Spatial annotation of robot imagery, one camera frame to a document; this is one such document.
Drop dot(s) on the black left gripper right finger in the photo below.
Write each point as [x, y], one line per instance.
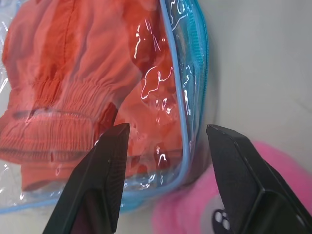
[241, 175]

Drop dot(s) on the clear plastic pouch blue trim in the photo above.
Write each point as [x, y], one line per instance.
[192, 73]

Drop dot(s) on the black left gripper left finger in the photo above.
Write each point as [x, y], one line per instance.
[95, 180]

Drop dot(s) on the orange cloth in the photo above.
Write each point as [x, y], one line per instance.
[73, 85]

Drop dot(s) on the pink plush toy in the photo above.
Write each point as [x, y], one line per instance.
[190, 207]

